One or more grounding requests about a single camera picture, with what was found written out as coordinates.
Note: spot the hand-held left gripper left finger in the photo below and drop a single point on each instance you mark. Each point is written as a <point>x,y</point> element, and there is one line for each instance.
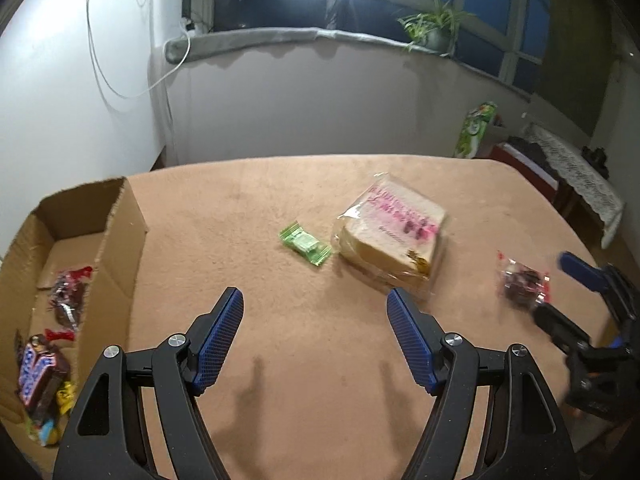
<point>220,340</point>

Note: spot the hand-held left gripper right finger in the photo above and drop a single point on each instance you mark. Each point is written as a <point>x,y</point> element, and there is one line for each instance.
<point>407,335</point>

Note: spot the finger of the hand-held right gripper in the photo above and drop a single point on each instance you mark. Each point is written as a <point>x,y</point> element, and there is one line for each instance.
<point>575,264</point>
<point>557,325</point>

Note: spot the dark snack packet red ends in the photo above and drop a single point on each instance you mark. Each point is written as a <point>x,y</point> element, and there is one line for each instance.
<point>522,280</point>
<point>67,300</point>

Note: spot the sliced bread packet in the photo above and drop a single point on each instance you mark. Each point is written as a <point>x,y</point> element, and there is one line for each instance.
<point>390,230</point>

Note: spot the green candy packet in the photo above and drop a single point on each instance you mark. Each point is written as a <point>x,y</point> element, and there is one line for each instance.
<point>302,242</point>

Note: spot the cardboard box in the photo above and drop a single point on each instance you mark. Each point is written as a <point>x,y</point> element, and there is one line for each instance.
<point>120,240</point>

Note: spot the yellow candy packet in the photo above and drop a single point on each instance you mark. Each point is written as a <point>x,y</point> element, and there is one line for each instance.
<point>66,395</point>

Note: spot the brown chocolate bar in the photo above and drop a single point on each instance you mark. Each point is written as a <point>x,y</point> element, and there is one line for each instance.
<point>37,375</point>

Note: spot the pale snack packet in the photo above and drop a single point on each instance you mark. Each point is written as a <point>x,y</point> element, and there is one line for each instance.
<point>45,432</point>

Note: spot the side table with lace cloth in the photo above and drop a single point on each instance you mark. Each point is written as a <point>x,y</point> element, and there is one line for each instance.
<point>585,180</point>

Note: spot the dark small object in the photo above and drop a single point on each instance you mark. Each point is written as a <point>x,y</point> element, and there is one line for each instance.
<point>595,157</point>

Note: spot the green carton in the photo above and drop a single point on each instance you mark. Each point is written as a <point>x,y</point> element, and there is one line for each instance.
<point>472,130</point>

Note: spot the potted green plant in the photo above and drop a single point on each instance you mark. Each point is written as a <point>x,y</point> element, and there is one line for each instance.
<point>437,37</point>

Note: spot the white charger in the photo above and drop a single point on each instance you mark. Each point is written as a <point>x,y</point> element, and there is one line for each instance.
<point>187,24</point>

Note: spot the white framed window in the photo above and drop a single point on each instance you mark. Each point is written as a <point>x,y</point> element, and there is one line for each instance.
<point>270,5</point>

